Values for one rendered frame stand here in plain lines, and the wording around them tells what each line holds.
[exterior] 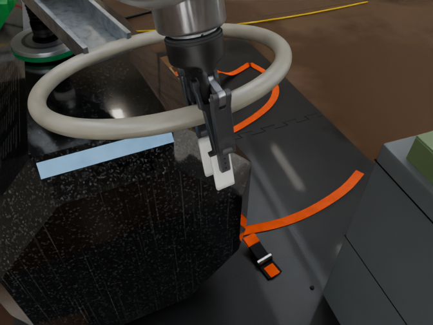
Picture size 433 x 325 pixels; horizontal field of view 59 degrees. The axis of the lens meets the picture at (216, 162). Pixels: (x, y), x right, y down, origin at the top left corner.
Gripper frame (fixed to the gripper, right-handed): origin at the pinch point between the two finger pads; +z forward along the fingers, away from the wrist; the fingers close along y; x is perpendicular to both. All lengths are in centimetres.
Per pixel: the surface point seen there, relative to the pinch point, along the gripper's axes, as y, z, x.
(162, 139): 36.1, 13.0, 0.1
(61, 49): 80, -4, 14
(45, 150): 40.3, 7.7, 26.4
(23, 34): 95, -8, 24
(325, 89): 147, 80, -138
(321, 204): 66, 92, -72
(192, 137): 38.5, 16.6, -8.4
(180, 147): 35.4, 16.5, -3.5
